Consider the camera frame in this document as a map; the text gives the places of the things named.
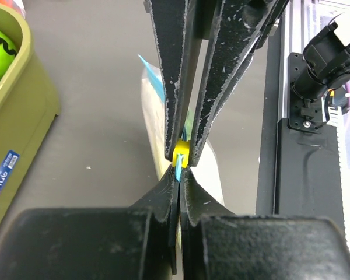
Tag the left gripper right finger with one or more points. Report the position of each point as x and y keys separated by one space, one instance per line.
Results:
x=217 y=244

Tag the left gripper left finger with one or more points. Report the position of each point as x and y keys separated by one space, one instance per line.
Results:
x=136 y=242

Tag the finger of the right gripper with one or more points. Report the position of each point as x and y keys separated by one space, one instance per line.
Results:
x=176 y=28
x=238 y=28

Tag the yellow zip slider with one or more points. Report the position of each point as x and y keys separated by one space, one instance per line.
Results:
x=182 y=148

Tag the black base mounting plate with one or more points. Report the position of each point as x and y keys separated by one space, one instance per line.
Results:
x=299 y=174

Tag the blue tub label sticker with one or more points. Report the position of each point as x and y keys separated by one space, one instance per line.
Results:
x=7 y=167

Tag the olive green plastic tub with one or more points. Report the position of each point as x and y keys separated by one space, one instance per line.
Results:
x=29 y=103

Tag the grey slotted cable duct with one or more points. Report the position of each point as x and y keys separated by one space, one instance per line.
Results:
x=338 y=120

